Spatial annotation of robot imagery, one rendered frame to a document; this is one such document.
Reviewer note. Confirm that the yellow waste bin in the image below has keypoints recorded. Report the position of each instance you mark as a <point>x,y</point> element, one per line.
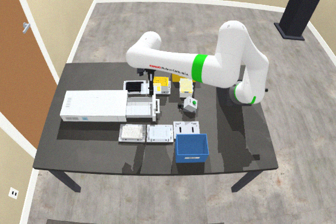
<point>176,78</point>

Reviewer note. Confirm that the blue bin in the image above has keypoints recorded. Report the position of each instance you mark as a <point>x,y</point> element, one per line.
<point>190,144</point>

